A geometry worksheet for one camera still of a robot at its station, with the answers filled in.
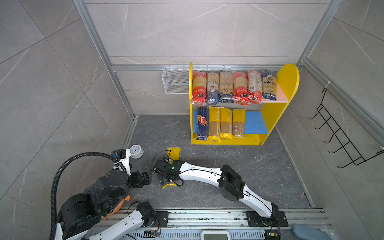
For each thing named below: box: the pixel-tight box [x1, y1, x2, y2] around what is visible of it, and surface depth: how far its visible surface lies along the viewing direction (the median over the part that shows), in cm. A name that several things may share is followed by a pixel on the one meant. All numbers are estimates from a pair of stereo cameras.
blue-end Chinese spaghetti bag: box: [219, 71, 235, 103], surface depth 75 cm
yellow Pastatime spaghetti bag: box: [207, 106, 221, 143], surface depth 93 cm
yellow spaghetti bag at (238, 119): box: [232, 109, 246, 139], surface depth 96 cm
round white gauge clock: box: [130, 144, 145, 159], surface depth 97 cm
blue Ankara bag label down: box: [206, 72, 221, 105], surface depth 75 cm
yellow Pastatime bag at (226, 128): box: [220, 106, 233, 140], surface depth 95 cm
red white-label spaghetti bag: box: [247, 70, 263, 104], surface depth 72 cm
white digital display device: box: [201, 230, 230, 240], surface depth 68 cm
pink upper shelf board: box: [261, 82, 289, 103], surface depth 74 cm
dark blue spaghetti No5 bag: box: [197, 106, 209, 141], surface depth 92 cm
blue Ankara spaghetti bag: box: [261, 68, 278, 101], surface depth 77 cm
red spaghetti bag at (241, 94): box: [232, 71, 251, 106], surface depth 74 cm
